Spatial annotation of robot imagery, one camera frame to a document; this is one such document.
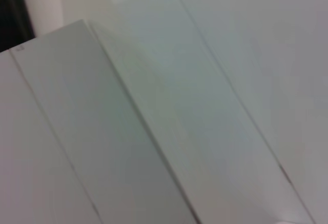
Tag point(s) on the black background panel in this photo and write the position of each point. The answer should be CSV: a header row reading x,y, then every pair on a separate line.
x,y
11,11

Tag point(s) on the white cabinet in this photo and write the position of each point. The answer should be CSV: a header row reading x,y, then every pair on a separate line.
x,y
115,131

